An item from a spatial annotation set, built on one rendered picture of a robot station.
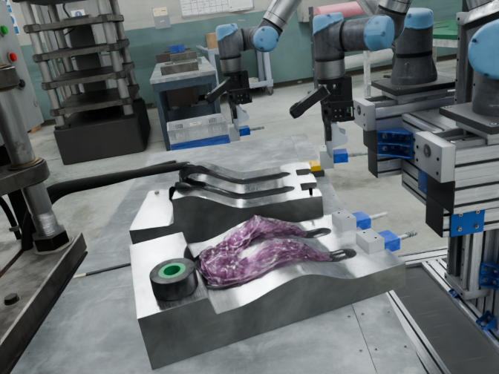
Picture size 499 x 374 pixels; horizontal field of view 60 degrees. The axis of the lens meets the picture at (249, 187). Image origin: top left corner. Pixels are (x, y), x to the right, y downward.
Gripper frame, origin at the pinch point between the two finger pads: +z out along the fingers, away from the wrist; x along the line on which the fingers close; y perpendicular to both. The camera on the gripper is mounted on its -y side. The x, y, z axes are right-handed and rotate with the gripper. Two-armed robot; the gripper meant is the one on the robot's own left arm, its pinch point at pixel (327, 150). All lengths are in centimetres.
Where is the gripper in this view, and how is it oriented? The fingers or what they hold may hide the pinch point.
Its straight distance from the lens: 122.5
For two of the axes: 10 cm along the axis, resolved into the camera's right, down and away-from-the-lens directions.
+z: 1.3, 9.2, 3.7
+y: 9.9, -0.9, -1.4
